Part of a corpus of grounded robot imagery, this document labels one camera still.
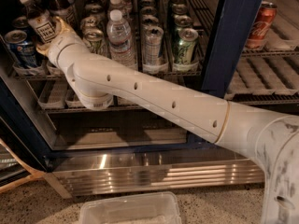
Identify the front green can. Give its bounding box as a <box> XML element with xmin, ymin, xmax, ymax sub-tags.
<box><xmin>174</xmin><ymin>28</ymin><xmax>198</xmax><ymax>64</ymax></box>

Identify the front silver slim can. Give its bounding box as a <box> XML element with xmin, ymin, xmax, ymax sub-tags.
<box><xmin>144</xmin><ymin>26</ymin><xmax>164</xmax><ymax>65</ymax></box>

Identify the white arizona can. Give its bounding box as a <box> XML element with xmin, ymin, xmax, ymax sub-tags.
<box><xmin>80</xmin><ymin>16</ymin><xmax>101</xmax><ymax>33</ymax></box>
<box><xmin>83</xmin><ymin>28</ymin><xmax>107</xmax><ymax>56</ymax></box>

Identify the clear water bottle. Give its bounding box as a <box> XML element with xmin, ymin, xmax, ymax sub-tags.
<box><xmin>107</xmin><ymin>9</ymin><xmax>136</xmax><ymax>70</ymax></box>
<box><xmin>107</xmin><ymin>0</ymin><xmax>130</xmax><ymax>21</ymax></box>

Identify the clear plastic bin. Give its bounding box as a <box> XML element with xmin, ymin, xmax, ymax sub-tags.
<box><xmin>78</xmin><ymin>191</ymin><xmax>182</xmax><ymax>224</ymax></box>

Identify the brown tea bottle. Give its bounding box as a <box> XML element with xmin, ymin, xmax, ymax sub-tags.
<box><xmin>19</xmin><ymin>0</ymin><xmax>56</xmax><ymax>44</ymax></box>
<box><xmin>49</xmin><ymin>0</ymin><xmax>77</xmax><ymax>29</ymax></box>

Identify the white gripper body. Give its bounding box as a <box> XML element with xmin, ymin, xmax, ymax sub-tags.
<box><xmin>48</xmin><ymin>33</ymin><xmax>86</xmax><ymax>73</ymax></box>

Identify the front clear water bottle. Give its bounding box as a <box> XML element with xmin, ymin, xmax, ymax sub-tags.
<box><xmin>107</xmin><ymin>9</ymin><xmax>136</xmax><ymax>70</ymax></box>

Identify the wire shelf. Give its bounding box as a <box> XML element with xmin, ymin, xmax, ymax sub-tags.
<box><xmin>12</xmin><ymin>0</ymin><xmax>299</xmax><ymax>81</ymax></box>
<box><xmin>36</xmin><ymin>77</ymin><xmax>299</xmax><ymax>115</ymax></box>

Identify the stainless steel fridge base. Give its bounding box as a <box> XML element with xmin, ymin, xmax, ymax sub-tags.
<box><xmin>46</xmin><ymin>142</ymin><xmax>264</xmax><ymax>198</ymax></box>

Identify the front blue pepsi can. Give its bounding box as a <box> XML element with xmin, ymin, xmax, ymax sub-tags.
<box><xmin>4</xmin><ymin>30</ymin><xmax>39</xmax><ymax>69</ymax></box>

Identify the lower wire shelf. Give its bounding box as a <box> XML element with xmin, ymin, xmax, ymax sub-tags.
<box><xmin>36</xmin><ymin>77</ymin><xmax>299</xmax><ymax>115</ymax></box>

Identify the green can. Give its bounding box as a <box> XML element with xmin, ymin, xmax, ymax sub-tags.
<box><xmin>174</xmin><ymin>28</ymin><xmax>198</xmax><ymax>64</ymax></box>
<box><xmin>172</xmin><ymin>15</ymin><xmax>193</xmax><ymax>37</ymax></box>

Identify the front white arizona can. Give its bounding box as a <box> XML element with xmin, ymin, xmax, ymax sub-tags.
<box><xmin>83</xmin><ymin>28</ymin><xmax>107</xmax><ymax>56</ymax></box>

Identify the blue pepsi can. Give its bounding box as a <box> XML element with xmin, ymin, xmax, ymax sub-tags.
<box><xmin>11</xmin><ymin>16</ymin><xmax>32</xmax><ymax>35</ymax></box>
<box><xmin>4</xmin><ymin>30</ymin><xmax>39</xmax><ymax>69</ymax></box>

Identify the top wire shelf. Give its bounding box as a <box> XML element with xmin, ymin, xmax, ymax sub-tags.
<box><xmin>12</xmin><ymin>0</ymin><xmax>299</xmax><ymax>81</ymax></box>

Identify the red coca-cola can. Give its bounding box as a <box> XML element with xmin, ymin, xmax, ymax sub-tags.
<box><xmin>246</xmin><ymin>1</ymin><xmax>278</xmax><ymax>49</ymax></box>

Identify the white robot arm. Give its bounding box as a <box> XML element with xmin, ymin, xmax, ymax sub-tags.
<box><xmin>36</xmin><ymin>18</ymin><xmax>299</xmax><ymax>224</ymax></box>

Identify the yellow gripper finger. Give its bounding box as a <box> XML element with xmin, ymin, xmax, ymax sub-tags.
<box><xmin>53</xmin><ymin>16</ymin><xmax>77</xmax><ymax>39</ymax></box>
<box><xmin>36</xmin><ymin>43</ymin><xmax>50</xmax><ymax>57</ymax></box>

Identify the blue fridge door frame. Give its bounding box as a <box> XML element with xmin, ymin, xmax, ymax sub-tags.
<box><xmin>186</xmin><ymin>0</ymin><xmax>269</xmax><ymax>147</ymax></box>

